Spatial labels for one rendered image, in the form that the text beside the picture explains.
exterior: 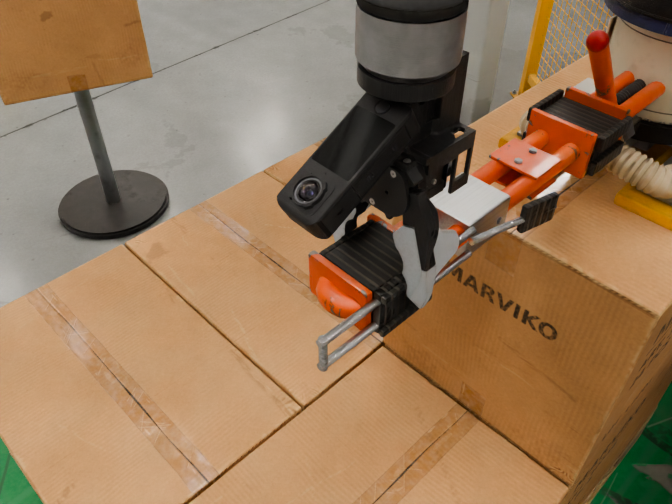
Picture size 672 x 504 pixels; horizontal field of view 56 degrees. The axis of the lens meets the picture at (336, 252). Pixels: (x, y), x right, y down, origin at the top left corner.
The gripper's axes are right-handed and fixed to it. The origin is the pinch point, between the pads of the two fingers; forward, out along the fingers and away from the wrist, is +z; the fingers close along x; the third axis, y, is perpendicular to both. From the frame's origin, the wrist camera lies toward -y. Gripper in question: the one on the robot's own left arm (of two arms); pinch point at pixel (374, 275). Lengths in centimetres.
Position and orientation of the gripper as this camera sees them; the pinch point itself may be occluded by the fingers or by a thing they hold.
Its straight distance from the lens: 57.8
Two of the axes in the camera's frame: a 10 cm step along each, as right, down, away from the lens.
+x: -6.9, -4.9, 5.3
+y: 7.2, -4.7, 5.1
